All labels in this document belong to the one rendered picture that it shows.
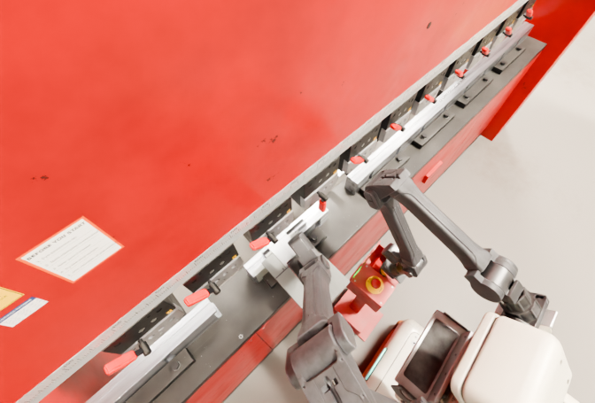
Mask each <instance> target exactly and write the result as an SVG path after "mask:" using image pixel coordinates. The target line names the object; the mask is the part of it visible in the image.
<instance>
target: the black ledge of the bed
mask: <svg viewBox="0 0 595 403"><path fill-rule="evenodd" d="M519 45H520V46H522V47H523V48H526V50H525V51H524V52H523V53H522V54H521V55H520V57H518V58H517V59H516V60H515V61H514V62H513V63H512V64H511V65H510V66H509V67H508V68H507V69H506V70H505V71H504V72H502V73H501V74H497V73H495V72H493V71H491V70H490V71H489V72H488V73H487V74H486V75H488V76H490V77H491V78H493V81H492V82H491V84H490V85H489V86H488V87H486V88H485V89H484V90H483V91H482V92H481V93H480V94H479V95H478V96H477V97H476V98H475V99H474V100H473V101H471V102H470V103H469V104H468V105H467V106H466V107H465V108H464V109H463V108H461V107H459V106H458V105H456V104H454V105H453V106H452V107H450V108H449V109H448V111H450V112H452V113H454V114H455V116H454V118H453V119H452V120H451V121H450V122H449V123H448V124H447V125H446V126H445V127H444V128H443V129H442V130H440V131H439V132H438V133H437V134H436V135H435V136H434V137H433V138H432V139H431V140H430V141H429V142H428V143H427V144H425V145H424V146H423V147H422V148H421V149H419V148H417V147H416V146H414V145H413V144H409V145H408V146H407V147H406V148H405V149H404V150H403V151H402V152H403V153H404V154H405V155H406V156H408V157H409V158H410V159H409V160H408V161H407V162H406V163H405V164H404V165H403V166H402V167H401V168H406V169H407V170H408V171H409V172H410V173H411V174H410V175H409V176H410V177H411V178H412V179H413V178H414V177H415V176H416V175H417V174H418V173H419V172H420V171H421V170H422V169H423V168H424V167H425V166H426V165H427V164H428V163H429V162H430V161H431V160H432V159H433V158H434V157H435V156H436V155H437V154H438V153H439V152H440V151H441V150H442V149H443V148H444V147H445V146H446V145H447V144H448V143H449V142H450V141H451V140H452V139H453V138H454V137H455V136H456V135H457V134H458V133H459V132H460V131H461V130H462V129H463V128H464V127H465V126H466V125H467V124H468V123H469V122H470V121H471V120H472V119H473V118H474V117H475V116H476V115H477V114H478V113H479V112H480V111H481V110H482V109H483V108H484V107H485V106H486V105H487V104H488V103H489V102H490V101H491V100H492V99H493V98H494V97H495V96H496V95H497V94H498V93H499V92H500V91H501V90H502V89H503V88H504V87H506V86H507V85H508V84H509V83H510V82H511V81H512V80H513V79H514V78H515V77H516V76H517V75H518V74H519V73H520V72H521V71H522V70H523V69H524V68H525V67H526V66H527V65H528V64H529V63H530V62H531V61H532V60H533V59H534V58H535V57H536V56H537V55H538V54H539V53H540V52H541V51H542V50H543V49H544V48H545V46H546V45H547V43H543V42H541V41H539V40H537V39H534V38H532V37H530V36H527V37H526V39H525V40H524V41H523V42H522V43H520V44H519ZM345 181H346V178H345V179H344V180H342V181H341V182H340V183H339V184H338V185H337V186H336V187H335V188H334V189H333V190H332V191H330V192H329V193H328V194H327V195H326V196H327V197H328V201H326V203H327V204H326V208H328V219H327V220H326V221H325V222H324V223H323V224H322V225H321V226H320V229H321V230H322V231H323V232H324V233H325V234H326V235H327V238H326V239H325V240H324V241H323V242H322V243H321V244H320V245H319V246H317V247H316V249H317V250H318V251H319V252H320V253H321V254H322V255H323V256H324V257H325V258H326V259H327V260H331V259H332V258H333V257H334V256H335V255H336V254H337V253H338V252H339V251H340V250H341V249H342V248H343V247H344V246H345V245H346V244H347V243H348V242H349V241H350V240H351V239H352V238H353V237H354V236H355V235H356V234H357V233H358V232H359V231H360V230H361V229H362V228H363V227H364V226H365V225H366V224H367V223H368V222H369V221H370V220H371V219H372V218H373V217H374V216H375V215H376V214H377V213H378V212H379V211H380V210H375V209H373V208H371V207H370V206H369V205H368V203H367V201H366V199H365V196H364V195H363V194H361V193H360V192H359V191H358V192H357V193H356V194H355V195H353V194H352V193H351V192H350V191H348V190H347V189H346V188H345V187H344V185H345ZM208 299H209V300H210V302H211V303H214V305H215V306H216V307H217V308H218V310H219V311H220V313H221V314H222V316H221V318H219V320H218V321H216V322H215V323H214V324H213V325H212V326H211V327H210V328H209V329H208V330H206V331H205V332H204V333H203V334H202V335H201V336H200V337H199V338H198V339H196V340H195V341H194V342H193V343H192V344H191V345H190V346H189V347H188V349H189V351H190V353H191V354H192V356H193V357H194V359H195V360H196V362H194V363H193V364H192V365H191V366H190V367H189V368H188V369H187V370H186V371H185V372H184V373H183V374H182V375H181V376H180V377H178V378H177V379H176V380H175V381H174V382H173V383H172V384H171V385H170V386H169V387H168V388H167V389H166V390H165V391H163V392H162V393H161V394H160V395H159V396H158V397H157V398H156V399H155V400H154V401H153V402H152V403H185V402H186V401H187V400H188V399H189V398H190V397H191V396H192V395H193V394H194V393H195V392H196V391H197V390H198V389H199V388H200V387H202V386H203V385H204V384H205V383H206V382H207V381H208V380H209V379H210V378H211V377H212V376H213V375H214V374H215V373H216V372H217V371H218V370H219V369H220V368H221V367H222V366H223V365H224V364H225V363H226V362H227V361H228V360H229V359H230V358H231V357H232V356H233V355H234V354H235V353H236V352H237V351H238V350H239V349H240V348H241V347H242V346H243V345H244V344H245V343H246V342H247V341H248V340H249V339H250V338H251V337H252V336H253V335H254V334H255V333H256V332H257V331H258V330H259V329H260V328H261V327H263V326H264V325H265V324H266V323H267V322H268V321H269V320H270V319H271V318H272V317H273V316H274V315H275V314H276V313H277V312H278V311H279V310H280V309H281V308H282V307H283V306H284V305H285V304H286V303H287V302H288V301H289V300H290V299H291V296H290V295H289V294H288V292H287V291H286V290H285V289H284V288H283V287H282V286H281V285H280V284H279V283H278V284H277V285H276V286H275V287H274V288H273V289H271V288H270V287H269V285H268V284H267V283H266V282H265V281H264V280H263V279H262V280H261V281H260V282H259V283H255V282H254V281H253V280H252V279H251V277H250V276H249V275H248V274H247V272H246V270H245V268H244V267H243V268H241V269H240V270H239V271H238V272H237V273H236V274H234V275H233V276H232V277H231V278H230V279H229V280H227V281H226V282H225V283H224V284H223V285H222V286H221V287H220V293H219V294H218V295H214V293H213V294H212V295H211V296H210V297H209V298H208ZM240 334H241V335H243V338H242V339H241V338H239V335H240Z"/></svg>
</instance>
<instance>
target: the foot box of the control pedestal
mask: <svg viewBox="0 0 595 403"><path fill-rule="evenodd" d="M355 297H356V295H355V294H354V293H352V292H351V291H350V290H349V289H348V291H347V292H346V293H345V294H344V295H343V296H342V297H341V299H340V300H339V301H338V303H337V304H336V305H335V307H334V308H333V313H334V314H336V313H337V312H339V313H340V314H341V315H342V316H343V317H344V318H345V320H346V321H347V322H348V323H349V325H350V326H351V327H352V330H353V332H354V333H355V334H357V335H358V336H359V337H360V338H361V339H362V340H363V341H364V342H365V341H366V339H367V338H368V336H369V335H370V333H371V332H372V331H373V329H374V328H375V326H376V325H377V323H378V322H379V321H380V320H381V319H382V317H383V314H382V313H381V312H380V311H379V310H378V311H377V312H375V311H374V310H372V309H371V308H370V307H369V306H368V305H364V306H363V307H362V308H361V310H360V311H359V312H358V313H356V312H355V311H354V310H353V309H351V308H350V305H351V303H352V301H353V300H354V299H355Z"/></svg>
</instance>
